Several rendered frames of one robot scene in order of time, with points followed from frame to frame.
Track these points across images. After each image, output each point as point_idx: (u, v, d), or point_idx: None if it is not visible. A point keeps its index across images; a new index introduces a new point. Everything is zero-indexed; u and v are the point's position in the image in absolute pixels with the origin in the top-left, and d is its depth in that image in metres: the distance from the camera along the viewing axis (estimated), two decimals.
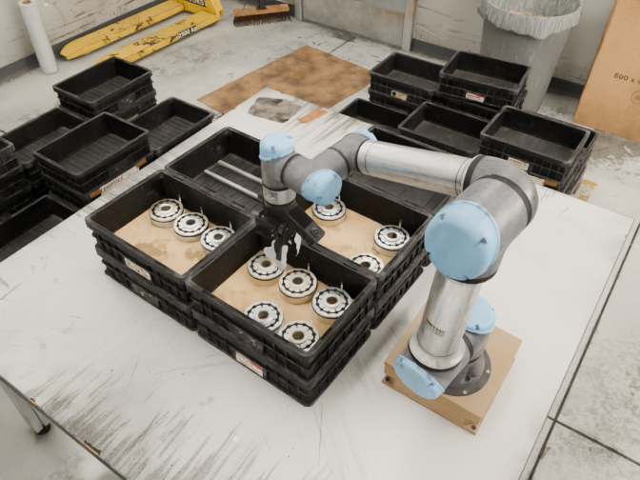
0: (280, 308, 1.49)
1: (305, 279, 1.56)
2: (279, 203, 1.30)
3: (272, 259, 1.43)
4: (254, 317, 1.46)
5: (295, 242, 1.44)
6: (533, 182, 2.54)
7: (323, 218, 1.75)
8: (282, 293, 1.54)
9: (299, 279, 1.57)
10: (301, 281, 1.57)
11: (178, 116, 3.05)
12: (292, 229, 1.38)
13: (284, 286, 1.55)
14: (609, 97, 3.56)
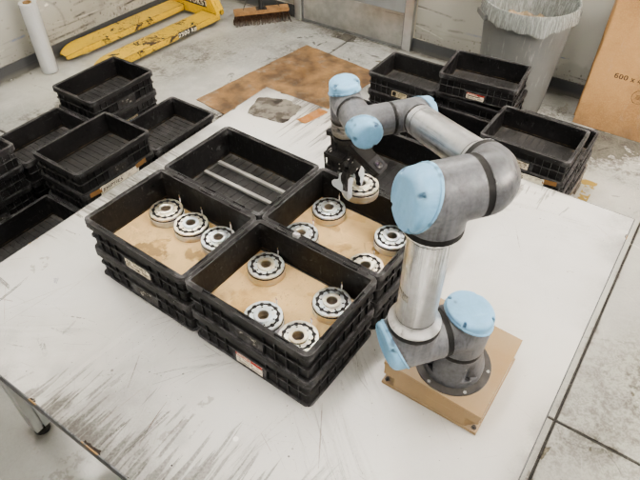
0: (280, 308, 1.49)
1: (368, 181, 1.62)
2: (346, 138, 1.44)
3: (340, 190, 1.59)
4: (254, 317, 1.46)
5: (359, 175, 1.58)
6: (533, 182, 2.54)
7: (323, 218, 1.75)
8: None
9: (362, 182, 1.64)
10: (364, 184, 1.64)
11: (178, 116, 3.05)
12: (357, 162, 1.53)
13: None
14: (609, 97, 3.56)
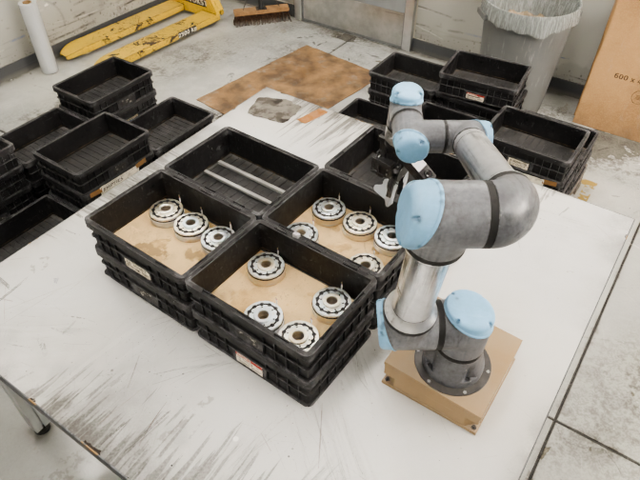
0: (280, 308, 1.49)
1: (367, 220, 1.73)
2: None
3: (381, 195, 1.58)
4: (254, 317, 1.46)
5: (403, 182, 1.58)
6: (533, 182, 2.54)
7: (323, 218, 1.75)
8: (346, 231, 1.72)
9: (361, 220, 1.74)
10: (363, 222, 1.75)
11: (178, 116, 3.05)
12: (405, 170, 1.52)
13: (348, 225, 1.72)
14: (609, 97, 3.56)
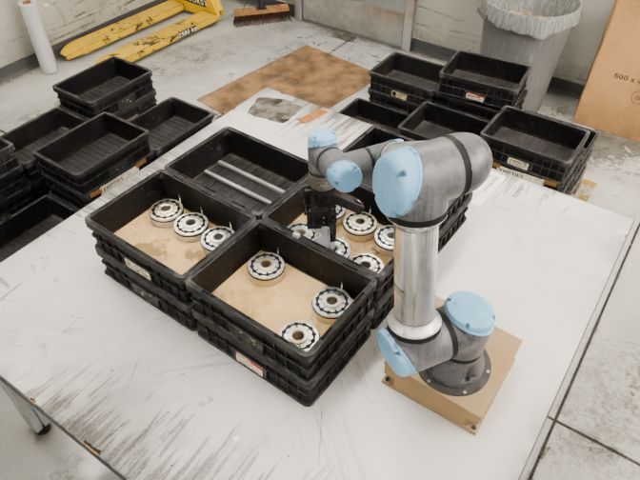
0: (347, 243, 1.66)
1: (367, 220, 1.73)
2: (332, 187, 1.53)
3: (325, 245, 1.63)
4: None
5: None
6: (533, 182, 2.54)
7: None
8: (346, 231, 1.72)
9: (361, 220, 1.74)
10: (363, 222, 1.75)
11: (178, 116, 3.05)
12: None
13: (348, 225, 1.72)
14: (609, 97, 3.56)
